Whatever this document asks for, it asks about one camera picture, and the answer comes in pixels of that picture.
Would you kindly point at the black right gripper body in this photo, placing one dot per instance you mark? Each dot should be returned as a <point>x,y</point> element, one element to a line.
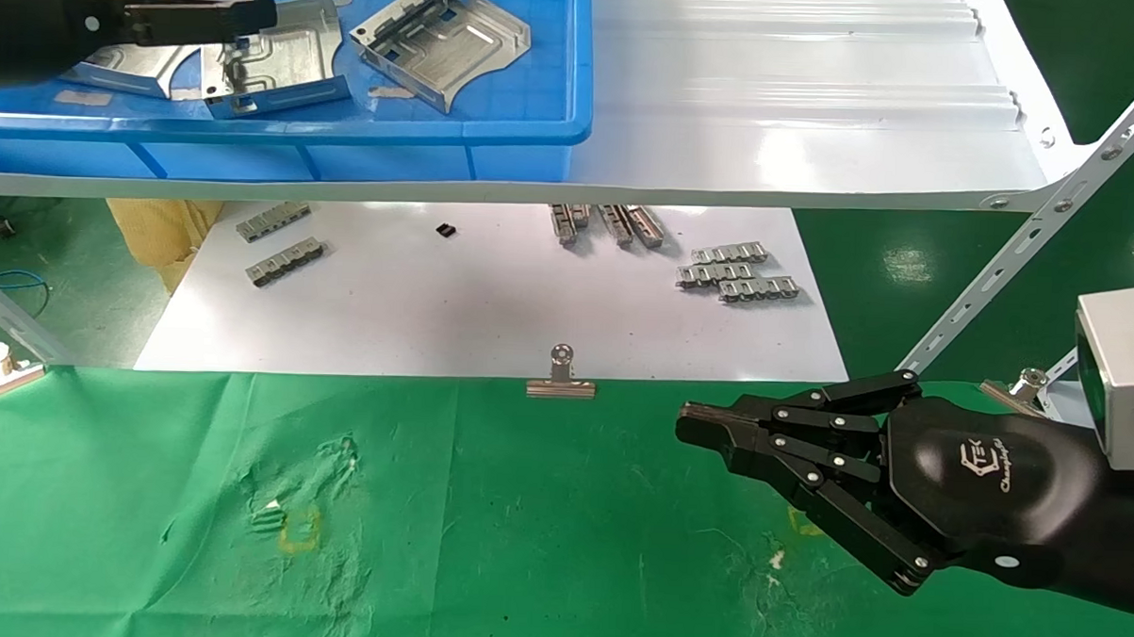
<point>986,484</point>

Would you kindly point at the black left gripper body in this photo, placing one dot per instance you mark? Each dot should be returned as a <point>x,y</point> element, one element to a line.
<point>21,26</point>

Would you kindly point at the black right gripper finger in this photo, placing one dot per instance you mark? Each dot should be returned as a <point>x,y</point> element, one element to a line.
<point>843,517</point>
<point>828,420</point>

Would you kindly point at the stamped sheet metal bracket part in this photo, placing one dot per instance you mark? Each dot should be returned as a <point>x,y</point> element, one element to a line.
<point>293,64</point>
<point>132,69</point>
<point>445,41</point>

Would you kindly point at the beige tape patch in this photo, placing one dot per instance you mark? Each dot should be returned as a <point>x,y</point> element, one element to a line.
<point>391,92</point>
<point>82,98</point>

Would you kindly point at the yellow cloth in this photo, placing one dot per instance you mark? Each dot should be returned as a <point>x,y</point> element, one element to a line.
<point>160,234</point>

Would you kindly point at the white shelf board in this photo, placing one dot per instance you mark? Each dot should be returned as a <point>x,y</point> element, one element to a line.
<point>772,128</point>

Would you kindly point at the green cloth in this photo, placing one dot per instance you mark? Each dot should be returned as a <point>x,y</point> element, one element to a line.
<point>522,524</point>

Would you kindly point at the blue plastic bin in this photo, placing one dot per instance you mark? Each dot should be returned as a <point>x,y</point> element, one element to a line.
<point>498,137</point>

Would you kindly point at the tiny black plastic piece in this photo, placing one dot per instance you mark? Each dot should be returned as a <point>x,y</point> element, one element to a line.
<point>446,229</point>

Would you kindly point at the white table board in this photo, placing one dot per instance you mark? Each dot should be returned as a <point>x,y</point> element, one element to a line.
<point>482,306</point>

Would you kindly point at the small grey metal rail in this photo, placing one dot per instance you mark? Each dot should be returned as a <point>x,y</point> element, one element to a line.
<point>273,221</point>
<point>286,262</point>
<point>567,222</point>
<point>715,275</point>
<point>759,288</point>
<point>616,224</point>
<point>730,253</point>
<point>647,227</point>

